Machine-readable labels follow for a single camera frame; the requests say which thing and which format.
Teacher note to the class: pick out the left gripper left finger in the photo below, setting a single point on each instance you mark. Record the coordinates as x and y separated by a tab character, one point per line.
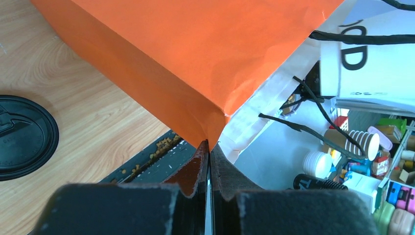
175	206

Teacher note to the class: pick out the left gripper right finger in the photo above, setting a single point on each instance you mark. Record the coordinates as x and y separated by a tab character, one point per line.
241	207

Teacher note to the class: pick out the orange paper bag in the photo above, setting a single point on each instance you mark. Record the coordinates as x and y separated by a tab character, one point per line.
208	69

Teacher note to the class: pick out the white paper coffee cup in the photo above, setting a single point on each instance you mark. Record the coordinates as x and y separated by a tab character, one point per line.
371	60

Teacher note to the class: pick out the background white lid stack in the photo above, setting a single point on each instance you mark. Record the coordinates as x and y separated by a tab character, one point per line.
317	164

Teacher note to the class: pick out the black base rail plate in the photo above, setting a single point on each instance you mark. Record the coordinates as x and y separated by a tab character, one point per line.
154	163

